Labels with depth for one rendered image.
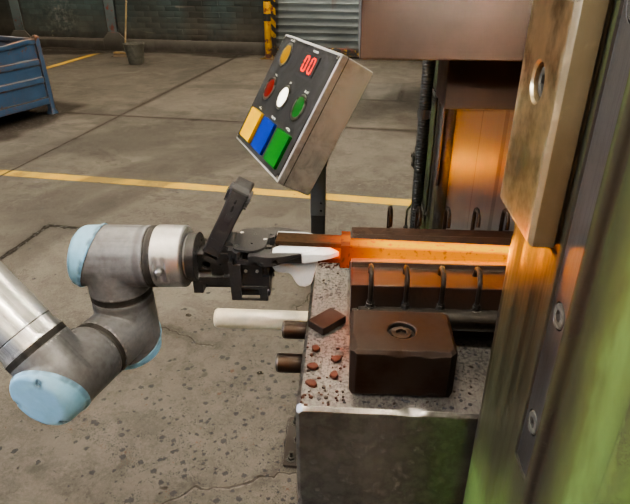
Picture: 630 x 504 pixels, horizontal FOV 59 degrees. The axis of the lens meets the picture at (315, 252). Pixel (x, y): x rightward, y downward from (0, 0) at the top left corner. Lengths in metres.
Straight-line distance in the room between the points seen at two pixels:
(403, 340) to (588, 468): 0.30
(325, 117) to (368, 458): 0.68
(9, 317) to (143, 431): 1.23
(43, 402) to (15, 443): 1.30
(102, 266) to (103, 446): 1.21
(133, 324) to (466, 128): 0.59
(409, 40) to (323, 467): 0.50
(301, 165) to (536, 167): 0.79
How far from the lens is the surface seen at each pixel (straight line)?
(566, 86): 0.39
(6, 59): 5.83
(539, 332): 0.46
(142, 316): 0.87
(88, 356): 0.81
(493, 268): 0.79
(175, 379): 2.15
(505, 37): 0.64
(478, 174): 0.96
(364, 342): 0.64
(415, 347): 0.64
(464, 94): 0.68
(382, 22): 0.62
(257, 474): 1.80
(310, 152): 1.15
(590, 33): 0.39
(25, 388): 0.81
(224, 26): 9.32
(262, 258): 0.75
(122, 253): 0.81
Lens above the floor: 1.37
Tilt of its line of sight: 28 degrees down
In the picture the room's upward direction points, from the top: straight up
